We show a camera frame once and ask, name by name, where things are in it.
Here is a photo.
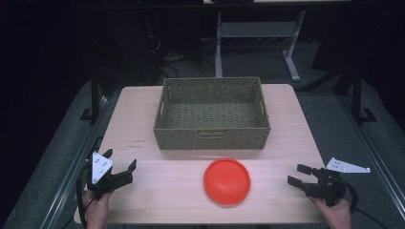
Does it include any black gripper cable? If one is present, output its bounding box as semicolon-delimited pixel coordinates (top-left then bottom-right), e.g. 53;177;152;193
332;176;391;229
60;163;97;229

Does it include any white metal desk frame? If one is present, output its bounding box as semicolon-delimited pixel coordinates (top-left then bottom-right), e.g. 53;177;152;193
214;9;308;83

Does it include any red round plate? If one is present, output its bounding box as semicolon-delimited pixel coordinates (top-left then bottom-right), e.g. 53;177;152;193
202;157;252;206

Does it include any person's left hand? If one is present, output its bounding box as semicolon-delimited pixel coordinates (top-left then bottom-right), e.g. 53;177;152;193
82;189;115;229

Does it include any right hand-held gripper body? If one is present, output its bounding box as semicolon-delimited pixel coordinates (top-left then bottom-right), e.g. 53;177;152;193
304;156;373;208

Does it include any person's right hand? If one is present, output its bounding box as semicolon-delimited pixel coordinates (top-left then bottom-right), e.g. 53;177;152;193
309;197;353;229

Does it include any bundle of black floor cables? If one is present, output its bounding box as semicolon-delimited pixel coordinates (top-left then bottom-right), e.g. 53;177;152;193
144;17;218;80

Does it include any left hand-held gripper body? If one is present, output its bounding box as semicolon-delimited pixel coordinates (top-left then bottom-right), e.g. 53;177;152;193
86;151;134;201

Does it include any olive woven basket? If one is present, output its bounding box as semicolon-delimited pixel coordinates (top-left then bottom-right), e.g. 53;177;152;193
153;76;272;151

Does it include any black metal stand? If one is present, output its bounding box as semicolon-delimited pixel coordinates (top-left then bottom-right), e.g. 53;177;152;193
78;65;100;125
352;68;378;125

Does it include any aluminium rail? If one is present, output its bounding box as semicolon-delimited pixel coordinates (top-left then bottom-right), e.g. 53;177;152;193
39;94;111;229
337;94;405;221

